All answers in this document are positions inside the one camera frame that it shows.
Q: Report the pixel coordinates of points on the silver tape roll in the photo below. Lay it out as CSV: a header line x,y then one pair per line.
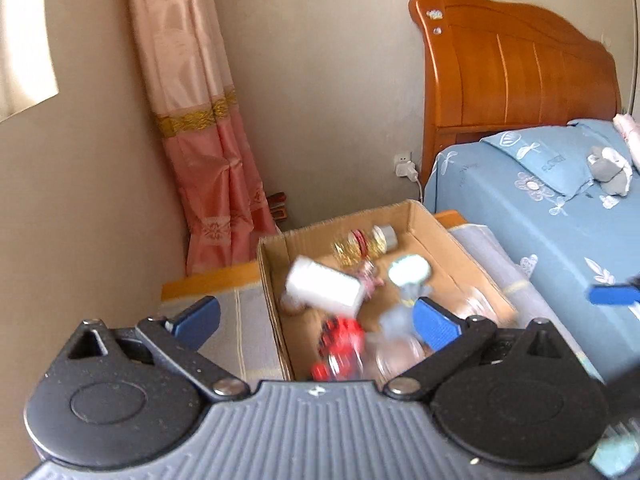
x,y
386,237

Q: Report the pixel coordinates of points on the white wall charger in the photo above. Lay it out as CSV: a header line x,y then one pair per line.
x,y
404,166

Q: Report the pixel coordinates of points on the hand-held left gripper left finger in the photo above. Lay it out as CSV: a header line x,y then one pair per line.
x,y
197,319

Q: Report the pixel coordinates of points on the pink patterned object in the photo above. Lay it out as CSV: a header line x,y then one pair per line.
x,y
369,280

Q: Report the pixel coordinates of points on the wooden headboard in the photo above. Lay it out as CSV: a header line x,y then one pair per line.
x,y
515,70

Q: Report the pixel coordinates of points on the reddish wooden object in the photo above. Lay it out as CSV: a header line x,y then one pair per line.
x,y
278,206

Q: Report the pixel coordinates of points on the clear plastic container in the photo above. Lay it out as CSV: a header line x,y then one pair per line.
x,y
395,357

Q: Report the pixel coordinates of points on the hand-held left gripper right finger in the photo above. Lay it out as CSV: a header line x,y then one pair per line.
x,y
435,326

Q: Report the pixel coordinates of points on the pale green plastic object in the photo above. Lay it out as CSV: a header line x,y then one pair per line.
x,y
409,270

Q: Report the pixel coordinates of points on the grey plush toy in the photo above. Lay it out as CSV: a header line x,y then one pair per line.
x,y
610,167

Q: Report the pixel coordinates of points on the white plastic bottle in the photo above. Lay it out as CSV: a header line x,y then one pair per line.
x,y
325,287

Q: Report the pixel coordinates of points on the blue floral bed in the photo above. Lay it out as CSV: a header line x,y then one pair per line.
x,y
525,240

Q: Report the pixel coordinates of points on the blue floral pillow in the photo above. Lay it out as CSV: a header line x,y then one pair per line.
x,y
545,160

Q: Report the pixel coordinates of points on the cardboard box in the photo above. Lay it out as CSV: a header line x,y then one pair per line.
x,y
277,280

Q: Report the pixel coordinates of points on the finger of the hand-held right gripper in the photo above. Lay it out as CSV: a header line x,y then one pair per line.
x,y
612,294

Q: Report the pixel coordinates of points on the pink cloth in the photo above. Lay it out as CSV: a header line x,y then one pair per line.
x,y
629,132

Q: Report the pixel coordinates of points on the white headboard sticker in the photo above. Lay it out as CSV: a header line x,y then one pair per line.
x,y
434,13

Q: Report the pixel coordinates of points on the clear glass jar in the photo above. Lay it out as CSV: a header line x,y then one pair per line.
x,y
477,305

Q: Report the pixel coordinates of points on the striped mat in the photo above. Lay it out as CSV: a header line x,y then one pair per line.
x,y
500,270

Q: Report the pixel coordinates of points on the pink curtain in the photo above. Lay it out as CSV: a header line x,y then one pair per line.
x,y
200,110

